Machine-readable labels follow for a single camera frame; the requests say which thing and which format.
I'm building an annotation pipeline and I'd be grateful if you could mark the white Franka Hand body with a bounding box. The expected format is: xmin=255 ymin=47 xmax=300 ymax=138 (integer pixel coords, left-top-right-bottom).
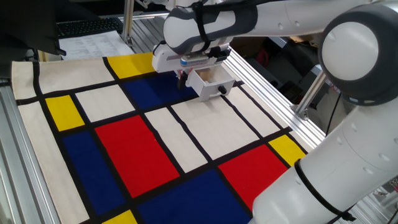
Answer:
xmin=151 ymin=43 xmax=233 ymax=75

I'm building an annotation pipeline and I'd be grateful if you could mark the printed white paper sheet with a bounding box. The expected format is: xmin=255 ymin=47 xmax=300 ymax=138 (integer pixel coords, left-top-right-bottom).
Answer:
xmin=58 ymin=30 xmax=135 ymax=62

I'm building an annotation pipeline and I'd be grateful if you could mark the black computer keyboard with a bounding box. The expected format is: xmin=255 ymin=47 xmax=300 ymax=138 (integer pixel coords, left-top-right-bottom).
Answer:
xmin=57 ymin=17 xmax=124 ymax=40

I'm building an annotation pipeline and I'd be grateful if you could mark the Mondrian colour block cloth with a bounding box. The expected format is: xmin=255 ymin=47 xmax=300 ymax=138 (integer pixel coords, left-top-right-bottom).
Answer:
xmin=11 ymin=52 xmax=309 ymax=224

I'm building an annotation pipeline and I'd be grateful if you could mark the black monitor back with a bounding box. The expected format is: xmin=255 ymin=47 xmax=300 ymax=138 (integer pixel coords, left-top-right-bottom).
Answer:
xmin=0 ymin=0 xmax=68 ymax=57

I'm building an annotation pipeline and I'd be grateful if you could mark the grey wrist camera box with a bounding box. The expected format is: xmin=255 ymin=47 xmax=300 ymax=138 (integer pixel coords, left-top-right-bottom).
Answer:
xmin=179 ymin=53 xmax=220 ymax=67

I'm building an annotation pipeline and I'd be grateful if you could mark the aluminium frame post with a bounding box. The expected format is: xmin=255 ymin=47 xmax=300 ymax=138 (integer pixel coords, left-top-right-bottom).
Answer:
xmin=291 ymin=70 xmax=328 ymax=121
xmin=121 ymin=0 xmax=136 ymax=47

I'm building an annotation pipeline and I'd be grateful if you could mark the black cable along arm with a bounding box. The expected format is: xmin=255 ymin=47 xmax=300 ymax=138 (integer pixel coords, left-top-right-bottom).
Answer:
xmin=191 ymin=0 xmax=358 ymax=222

